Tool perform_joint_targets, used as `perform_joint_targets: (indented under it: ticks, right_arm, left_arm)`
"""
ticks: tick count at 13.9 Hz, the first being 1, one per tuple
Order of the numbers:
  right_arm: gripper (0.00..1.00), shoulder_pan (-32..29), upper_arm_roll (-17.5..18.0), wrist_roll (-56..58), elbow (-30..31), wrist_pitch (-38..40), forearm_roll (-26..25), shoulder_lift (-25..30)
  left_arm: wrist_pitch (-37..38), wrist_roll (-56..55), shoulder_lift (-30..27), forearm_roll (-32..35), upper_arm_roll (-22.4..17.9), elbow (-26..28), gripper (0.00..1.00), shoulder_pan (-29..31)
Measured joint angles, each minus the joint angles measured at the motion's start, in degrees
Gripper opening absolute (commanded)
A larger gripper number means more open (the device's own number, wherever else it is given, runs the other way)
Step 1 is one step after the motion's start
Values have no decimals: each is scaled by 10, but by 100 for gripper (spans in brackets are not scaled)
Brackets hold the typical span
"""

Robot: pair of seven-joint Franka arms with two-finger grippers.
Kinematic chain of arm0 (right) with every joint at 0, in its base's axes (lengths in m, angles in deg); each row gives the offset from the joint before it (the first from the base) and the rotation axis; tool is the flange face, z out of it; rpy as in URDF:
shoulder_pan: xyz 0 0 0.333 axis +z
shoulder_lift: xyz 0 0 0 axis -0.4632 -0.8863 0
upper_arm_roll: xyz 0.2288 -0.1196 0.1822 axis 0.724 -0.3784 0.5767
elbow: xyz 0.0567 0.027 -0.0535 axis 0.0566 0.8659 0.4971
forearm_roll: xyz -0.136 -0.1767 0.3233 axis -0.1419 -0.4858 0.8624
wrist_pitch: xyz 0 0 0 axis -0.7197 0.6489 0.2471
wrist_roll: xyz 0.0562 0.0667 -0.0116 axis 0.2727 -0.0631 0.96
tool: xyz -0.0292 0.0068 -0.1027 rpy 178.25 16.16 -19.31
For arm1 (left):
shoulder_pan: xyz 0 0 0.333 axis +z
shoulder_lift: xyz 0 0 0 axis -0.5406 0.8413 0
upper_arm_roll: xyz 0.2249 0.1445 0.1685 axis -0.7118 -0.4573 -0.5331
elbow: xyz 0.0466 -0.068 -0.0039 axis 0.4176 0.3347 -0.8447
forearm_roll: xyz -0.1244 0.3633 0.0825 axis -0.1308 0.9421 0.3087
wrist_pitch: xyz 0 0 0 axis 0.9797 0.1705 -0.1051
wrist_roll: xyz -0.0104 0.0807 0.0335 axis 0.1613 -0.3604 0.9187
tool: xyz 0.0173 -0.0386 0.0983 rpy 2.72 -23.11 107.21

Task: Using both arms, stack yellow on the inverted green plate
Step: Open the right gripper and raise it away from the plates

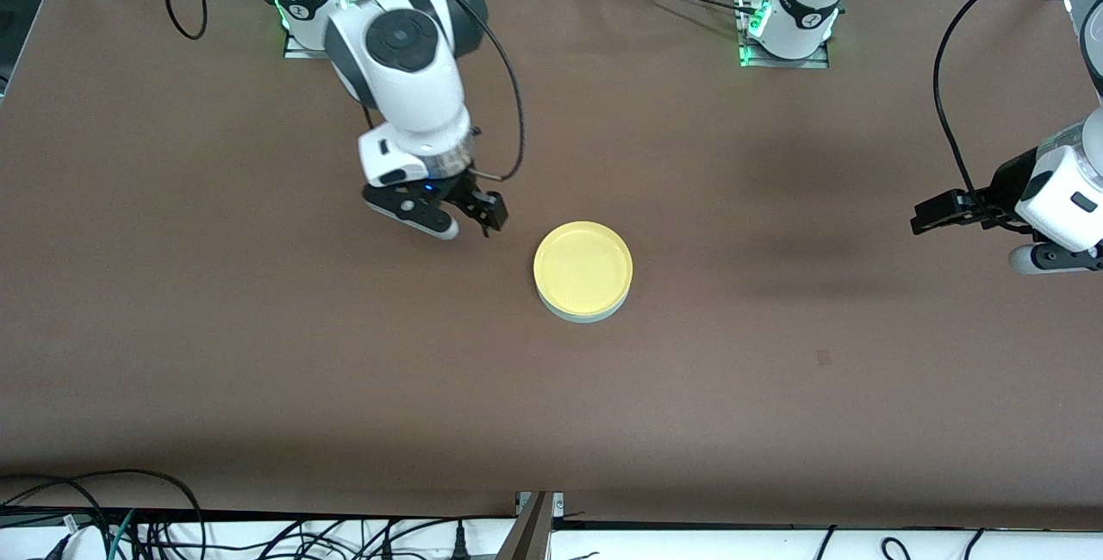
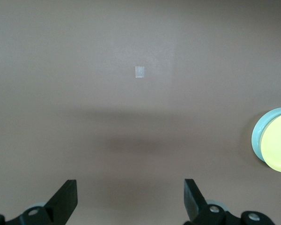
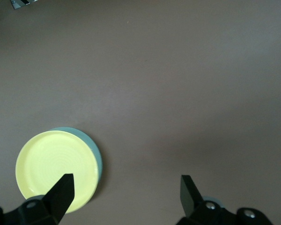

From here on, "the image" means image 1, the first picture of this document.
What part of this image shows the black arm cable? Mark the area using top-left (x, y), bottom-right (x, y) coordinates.
top-left (164, 0), bottom-right (527, 184)
top-left (933, 0), bottom-right (1103, 209)

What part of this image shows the teal cable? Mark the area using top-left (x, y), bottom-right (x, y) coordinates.
top-left (107, 508), bottom-right (136, 560)

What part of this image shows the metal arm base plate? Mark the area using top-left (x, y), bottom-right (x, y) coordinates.
top-left (738, 0), bottom-right (832, 71)
top-left (283, 0), bottom-right (377, 60)

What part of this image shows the brown table cover mat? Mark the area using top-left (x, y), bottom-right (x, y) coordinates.
top-left (0, 0), bottom-right (1103, 532)

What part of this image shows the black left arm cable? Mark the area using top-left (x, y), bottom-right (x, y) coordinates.
top-left (933, 0), bottom-right (1103, 209)

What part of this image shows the aluminium profile beam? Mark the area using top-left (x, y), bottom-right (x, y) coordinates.
top-left (494, 491), bottom-right (558, 560)

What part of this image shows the yellow plate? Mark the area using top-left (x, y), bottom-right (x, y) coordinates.
top-left (533, 221), bottom-right (634, 318)

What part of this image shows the pale green plate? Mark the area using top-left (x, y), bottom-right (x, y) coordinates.
top-left (538, 277), bottom-right (631, 326)

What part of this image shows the black looping floor cable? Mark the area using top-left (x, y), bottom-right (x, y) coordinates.
top-left (0, 468), bottom-right (208, 560)

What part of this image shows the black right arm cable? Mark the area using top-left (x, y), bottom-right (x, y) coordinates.
top-left (164, 0), bottom-right (527, 184)

